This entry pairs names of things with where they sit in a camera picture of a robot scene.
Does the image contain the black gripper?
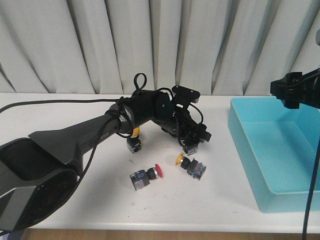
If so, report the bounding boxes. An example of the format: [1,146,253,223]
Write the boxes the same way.
[152,110,212,148]
[270,72,310,109]

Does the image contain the yellow mushroom push button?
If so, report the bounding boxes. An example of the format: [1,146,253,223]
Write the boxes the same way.
[126,127,142,154]

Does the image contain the red mushroom push button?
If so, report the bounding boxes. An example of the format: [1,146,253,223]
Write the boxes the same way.
[182,140,199,156]

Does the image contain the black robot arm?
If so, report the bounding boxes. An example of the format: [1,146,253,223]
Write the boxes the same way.
[0,86,211,233]
[270,68,320,109]

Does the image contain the light blue plastic box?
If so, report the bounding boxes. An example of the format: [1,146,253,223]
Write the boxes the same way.
[228,97,320,213]

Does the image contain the yellow push button lying sideways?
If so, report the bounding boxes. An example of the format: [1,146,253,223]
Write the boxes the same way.
[175,153,207,181]

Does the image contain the red push button lying sideways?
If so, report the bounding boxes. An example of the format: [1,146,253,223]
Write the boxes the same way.
[129,164,163,191]

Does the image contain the white pleated curtain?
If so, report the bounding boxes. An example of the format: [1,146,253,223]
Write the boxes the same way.
[0,0,320,96]

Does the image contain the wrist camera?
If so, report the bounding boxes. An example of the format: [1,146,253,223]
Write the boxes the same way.
[171,85,201,110]

